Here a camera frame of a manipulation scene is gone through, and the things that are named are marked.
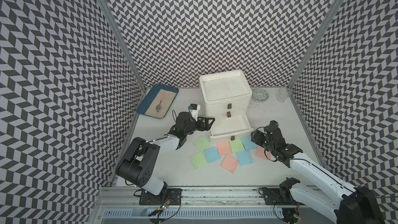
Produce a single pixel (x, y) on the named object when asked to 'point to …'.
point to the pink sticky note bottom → (229, 163)
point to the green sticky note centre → (236, 145)
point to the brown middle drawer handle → (228, 114)
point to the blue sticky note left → (211, 154)
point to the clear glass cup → (283, 94)
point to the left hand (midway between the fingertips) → (209, 119)
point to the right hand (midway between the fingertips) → (255, 138)
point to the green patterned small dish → (260, 95)
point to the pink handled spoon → (158, 107)
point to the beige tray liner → (167, 102)
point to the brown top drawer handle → (229, 106)
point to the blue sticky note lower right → (244, 157)
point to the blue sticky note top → (247, 143)
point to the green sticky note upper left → (201, 143)
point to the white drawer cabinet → (227, 94)
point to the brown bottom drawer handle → (232, 138)
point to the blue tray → (148, 95)
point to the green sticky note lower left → (197, 159)
